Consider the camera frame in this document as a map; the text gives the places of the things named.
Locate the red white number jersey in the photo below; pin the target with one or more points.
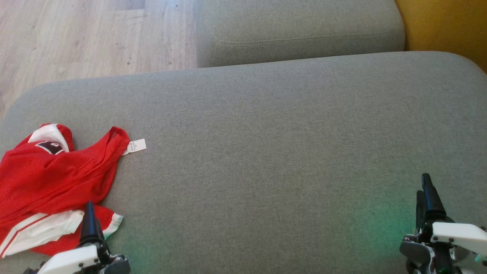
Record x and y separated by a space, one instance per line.
57 179

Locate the large grey sofa seat cushion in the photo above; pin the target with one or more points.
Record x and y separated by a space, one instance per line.
266 171

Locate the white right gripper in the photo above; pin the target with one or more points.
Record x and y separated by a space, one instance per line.
456 233

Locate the medium grey sofa seat cushion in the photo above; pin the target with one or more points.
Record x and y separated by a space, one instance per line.
296 30

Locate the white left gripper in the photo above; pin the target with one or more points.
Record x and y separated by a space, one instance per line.
72 260

